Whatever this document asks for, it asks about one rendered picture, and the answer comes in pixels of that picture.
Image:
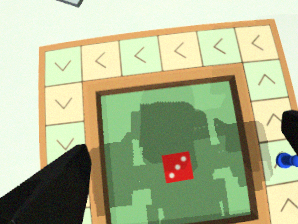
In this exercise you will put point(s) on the blue pawn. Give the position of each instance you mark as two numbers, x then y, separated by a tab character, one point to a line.
284	160

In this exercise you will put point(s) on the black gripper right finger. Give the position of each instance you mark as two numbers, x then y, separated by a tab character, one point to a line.
289	127

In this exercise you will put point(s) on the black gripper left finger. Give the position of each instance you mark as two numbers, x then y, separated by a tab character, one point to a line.
57	194

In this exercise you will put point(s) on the red die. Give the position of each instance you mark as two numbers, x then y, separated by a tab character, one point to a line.
177	167

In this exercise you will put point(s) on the light grey flat rectangular slab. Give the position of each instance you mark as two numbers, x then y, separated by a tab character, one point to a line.
74	3

